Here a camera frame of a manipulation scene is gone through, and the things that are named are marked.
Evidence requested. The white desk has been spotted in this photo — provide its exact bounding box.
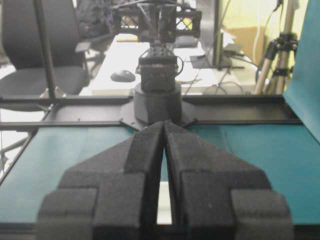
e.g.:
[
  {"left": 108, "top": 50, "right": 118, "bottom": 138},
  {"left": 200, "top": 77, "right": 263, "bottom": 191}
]
[{"left": 90, "top": 35, "right": 256, "bottom": 96}]

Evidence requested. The camera tripod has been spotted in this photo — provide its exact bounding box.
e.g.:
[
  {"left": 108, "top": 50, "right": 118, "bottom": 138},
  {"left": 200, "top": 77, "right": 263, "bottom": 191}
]
[{"left": 252, "top": 0, "right": 300, "bottom": 95}]

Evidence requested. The black vertical frame post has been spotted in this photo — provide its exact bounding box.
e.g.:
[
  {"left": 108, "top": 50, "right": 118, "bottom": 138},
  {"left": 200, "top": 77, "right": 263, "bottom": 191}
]
[{"left": 33, "top": 0, "right": 57, "bottom": 103}]

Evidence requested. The black office chair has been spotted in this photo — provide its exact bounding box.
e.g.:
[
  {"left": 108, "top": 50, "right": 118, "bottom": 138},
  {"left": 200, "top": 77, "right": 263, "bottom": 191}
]
[{"left": 0, "top": 0, "right": 90, "bottom": 98}]

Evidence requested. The white plastic tray case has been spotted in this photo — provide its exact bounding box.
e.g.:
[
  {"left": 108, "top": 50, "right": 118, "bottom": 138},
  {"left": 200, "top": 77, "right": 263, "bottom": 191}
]
[{"left": 157, "top": 181, "right": 172, "bottom": 225}]

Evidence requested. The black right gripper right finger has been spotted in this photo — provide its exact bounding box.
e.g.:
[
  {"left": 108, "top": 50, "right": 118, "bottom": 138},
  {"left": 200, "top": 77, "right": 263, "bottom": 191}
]
[{"left": 164, "top": 121, "right": 293, "bottom": 240}]

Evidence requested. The black computer mouse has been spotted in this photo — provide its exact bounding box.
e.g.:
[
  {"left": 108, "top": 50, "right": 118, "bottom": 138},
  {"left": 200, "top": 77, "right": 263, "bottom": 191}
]
[{"left": 110, "top": 70, "right": 136, "bottom": 83}]

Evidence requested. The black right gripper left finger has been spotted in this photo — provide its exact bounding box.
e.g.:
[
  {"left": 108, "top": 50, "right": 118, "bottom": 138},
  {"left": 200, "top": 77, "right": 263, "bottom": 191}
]
[{"left": 35, "top": 122, "right": 163, "bottom": 240}]

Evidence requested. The black aluminium frame rail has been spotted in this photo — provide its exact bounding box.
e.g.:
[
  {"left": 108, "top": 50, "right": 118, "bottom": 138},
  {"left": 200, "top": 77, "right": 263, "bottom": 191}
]
[{"left": 0, "top": 95, "right": 301, "bottom": 132}]

